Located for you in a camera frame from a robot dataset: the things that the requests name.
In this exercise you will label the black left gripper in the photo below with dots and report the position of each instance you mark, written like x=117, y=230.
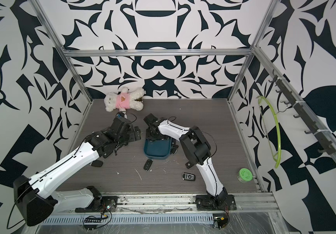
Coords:
x=133, y=137

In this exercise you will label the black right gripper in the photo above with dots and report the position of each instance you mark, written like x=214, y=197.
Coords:
x=148, y=136

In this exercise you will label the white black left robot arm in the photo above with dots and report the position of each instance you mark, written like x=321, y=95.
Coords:
x=37, y=197

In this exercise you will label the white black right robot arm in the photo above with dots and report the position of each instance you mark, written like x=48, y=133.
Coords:
x=196, y=149

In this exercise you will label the teal plastic storage box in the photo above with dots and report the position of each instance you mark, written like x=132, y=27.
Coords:
x=157, y=149

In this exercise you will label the black key beside box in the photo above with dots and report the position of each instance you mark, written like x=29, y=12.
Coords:
x=174, y=147

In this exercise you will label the black key below box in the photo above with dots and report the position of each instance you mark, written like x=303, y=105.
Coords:
x=148, y=164

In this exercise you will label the black key left of table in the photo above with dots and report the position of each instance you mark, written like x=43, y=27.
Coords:
x=97, y=163

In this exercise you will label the silver black BMW key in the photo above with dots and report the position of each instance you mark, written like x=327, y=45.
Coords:
x=188, y=177

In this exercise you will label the white plush bear pink shirt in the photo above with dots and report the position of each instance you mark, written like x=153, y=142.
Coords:
x=125, y=100

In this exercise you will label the green tape roll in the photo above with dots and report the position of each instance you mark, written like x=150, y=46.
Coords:
x=244, y=175

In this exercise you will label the green curved tube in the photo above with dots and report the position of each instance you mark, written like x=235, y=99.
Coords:
x=278, y=155

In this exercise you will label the aluminium frame crossbar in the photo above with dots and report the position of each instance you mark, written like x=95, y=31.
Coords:
x=156, y=52

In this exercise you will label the black hook rail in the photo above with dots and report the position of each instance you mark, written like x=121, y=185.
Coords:
x=301, y=108

